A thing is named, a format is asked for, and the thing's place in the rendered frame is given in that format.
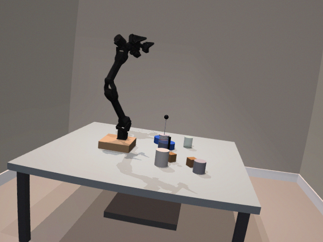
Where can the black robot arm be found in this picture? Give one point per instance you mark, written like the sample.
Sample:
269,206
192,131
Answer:
112,94

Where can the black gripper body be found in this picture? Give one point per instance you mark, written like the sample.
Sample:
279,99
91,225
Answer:
138,46

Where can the blue flat disc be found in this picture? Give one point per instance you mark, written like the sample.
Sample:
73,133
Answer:
156,138
172,145

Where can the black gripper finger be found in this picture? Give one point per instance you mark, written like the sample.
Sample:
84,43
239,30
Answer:
148,45
138,39

